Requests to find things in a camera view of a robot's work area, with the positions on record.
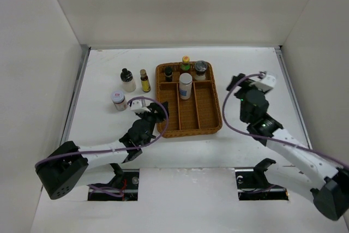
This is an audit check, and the small black cap bottle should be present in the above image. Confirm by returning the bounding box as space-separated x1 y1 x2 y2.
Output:
164 67 173 82

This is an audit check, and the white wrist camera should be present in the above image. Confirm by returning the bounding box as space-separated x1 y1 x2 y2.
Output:
250 71 277 93
129 99 150 113

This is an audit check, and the black stopper white bottle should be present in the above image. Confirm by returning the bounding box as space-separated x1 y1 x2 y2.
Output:
121 68 136 92

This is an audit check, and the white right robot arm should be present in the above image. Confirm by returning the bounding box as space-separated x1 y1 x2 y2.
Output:
227 71 348 221

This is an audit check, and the yellow label brown bottle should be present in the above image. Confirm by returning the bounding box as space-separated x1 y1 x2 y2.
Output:
140 69 151 93

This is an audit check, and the white lid brown jar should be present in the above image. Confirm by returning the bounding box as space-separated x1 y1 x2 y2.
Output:
111 91 128 111

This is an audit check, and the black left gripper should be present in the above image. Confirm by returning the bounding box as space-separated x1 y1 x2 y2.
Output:
136 101 167 134

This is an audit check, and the silver lid tall jar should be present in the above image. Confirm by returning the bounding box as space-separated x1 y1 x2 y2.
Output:
179 73 192 100

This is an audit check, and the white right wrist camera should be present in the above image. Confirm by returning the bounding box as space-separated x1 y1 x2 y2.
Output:
250 71 277 93

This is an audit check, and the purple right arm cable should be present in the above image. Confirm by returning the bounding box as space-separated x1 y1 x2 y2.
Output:
221 71 349 171

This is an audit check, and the black cap salt grinder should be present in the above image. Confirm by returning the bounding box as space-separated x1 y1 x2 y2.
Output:
194 61 208 81

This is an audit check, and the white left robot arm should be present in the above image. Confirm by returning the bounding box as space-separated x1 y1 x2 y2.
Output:
35 97 170 200

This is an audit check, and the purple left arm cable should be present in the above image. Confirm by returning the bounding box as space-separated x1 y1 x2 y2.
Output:
34 95 169 197

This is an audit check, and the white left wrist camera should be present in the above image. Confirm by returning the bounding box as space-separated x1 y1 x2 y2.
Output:
129 99 150 113

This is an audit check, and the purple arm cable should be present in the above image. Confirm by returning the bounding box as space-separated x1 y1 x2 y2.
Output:
221 71 349 171
34 95 169 197

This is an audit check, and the brown wicker divided tray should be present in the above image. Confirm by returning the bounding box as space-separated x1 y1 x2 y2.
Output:
155 62 222 139

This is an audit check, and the yellow cap sauce bottle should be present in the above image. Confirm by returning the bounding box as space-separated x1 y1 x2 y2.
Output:
180 56 190 74

